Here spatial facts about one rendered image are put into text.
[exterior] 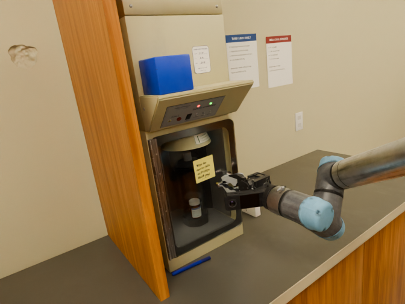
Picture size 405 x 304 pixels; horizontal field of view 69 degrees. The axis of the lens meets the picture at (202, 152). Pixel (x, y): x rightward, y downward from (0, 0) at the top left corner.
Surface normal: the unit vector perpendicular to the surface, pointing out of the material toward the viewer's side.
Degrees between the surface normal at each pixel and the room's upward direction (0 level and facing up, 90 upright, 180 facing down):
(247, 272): 0
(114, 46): 90
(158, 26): 90
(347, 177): 100
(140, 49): 90
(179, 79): 90
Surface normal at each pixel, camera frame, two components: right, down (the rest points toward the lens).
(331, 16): 0.57, 0.16
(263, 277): -0.12, -0.95
